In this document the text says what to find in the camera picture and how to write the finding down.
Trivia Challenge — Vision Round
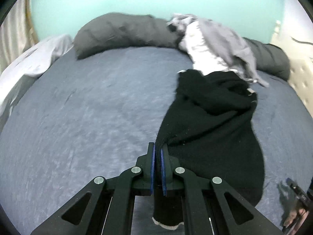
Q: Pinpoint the cream tufted headboard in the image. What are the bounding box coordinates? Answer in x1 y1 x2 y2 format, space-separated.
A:
269 20 313 113

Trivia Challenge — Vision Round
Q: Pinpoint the white blanket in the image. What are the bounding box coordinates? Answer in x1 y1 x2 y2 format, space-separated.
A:
0 34 74 128

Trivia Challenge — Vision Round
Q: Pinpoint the cream curtain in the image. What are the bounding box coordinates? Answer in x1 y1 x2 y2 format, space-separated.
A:
0 0 40 71

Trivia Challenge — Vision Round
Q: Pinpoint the black sweater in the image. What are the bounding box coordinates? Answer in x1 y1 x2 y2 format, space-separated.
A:
152 69 266 230

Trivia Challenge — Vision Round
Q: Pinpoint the grey garment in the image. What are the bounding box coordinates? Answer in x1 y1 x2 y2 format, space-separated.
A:
167 13 269 87

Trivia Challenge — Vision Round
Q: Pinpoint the bed with blue-grey sheet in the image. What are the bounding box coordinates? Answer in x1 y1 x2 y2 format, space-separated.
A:
0 45 313 235

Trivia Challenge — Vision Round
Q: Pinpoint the white garment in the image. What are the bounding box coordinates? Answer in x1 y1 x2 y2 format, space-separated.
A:
178 21 235 76

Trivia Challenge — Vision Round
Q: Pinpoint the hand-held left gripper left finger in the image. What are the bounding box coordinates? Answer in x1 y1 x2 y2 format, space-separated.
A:
31 142 156 235

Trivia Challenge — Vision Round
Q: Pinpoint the person's right hand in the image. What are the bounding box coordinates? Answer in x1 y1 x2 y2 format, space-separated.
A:
282 206 309 230

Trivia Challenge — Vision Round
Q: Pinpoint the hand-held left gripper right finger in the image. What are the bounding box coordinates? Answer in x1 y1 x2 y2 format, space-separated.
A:
160 144 284 235

